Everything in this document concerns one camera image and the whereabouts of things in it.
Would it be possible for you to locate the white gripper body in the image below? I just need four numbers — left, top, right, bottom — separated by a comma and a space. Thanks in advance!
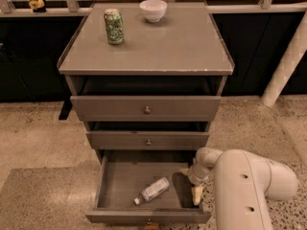
188, 163, 213, 186

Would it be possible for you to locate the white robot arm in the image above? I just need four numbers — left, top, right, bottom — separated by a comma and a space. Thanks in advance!
180, 147, 298, 230

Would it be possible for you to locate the grey open bottom drawer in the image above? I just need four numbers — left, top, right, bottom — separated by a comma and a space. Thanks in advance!
86, 150, 211, 224

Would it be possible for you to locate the brass top drawer knob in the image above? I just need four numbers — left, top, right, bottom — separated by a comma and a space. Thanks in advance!
144, 106, 151, 114

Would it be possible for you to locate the grey wooden drawer cabinet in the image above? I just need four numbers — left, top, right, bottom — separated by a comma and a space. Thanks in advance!
57, 1, 235, 165

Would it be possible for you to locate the grey middle drawer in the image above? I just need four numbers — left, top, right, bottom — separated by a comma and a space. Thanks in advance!
86, 131, 209, 150

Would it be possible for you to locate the grey top drawer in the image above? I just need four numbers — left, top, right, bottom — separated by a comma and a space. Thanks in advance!
71, 96, 221, 122

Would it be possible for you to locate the white diagonal pillar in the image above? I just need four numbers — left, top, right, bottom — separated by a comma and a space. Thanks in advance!
261, 12, 307, 107

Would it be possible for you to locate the white ceramic bowl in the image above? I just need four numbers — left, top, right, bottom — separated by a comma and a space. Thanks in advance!
139, 0, 168, 23

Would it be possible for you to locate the green soda can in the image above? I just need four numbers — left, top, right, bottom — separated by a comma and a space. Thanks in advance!
104, 9, 124, 45

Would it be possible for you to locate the yellow toy on ledge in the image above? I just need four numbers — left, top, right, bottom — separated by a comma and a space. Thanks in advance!
29, 0, 46, 12

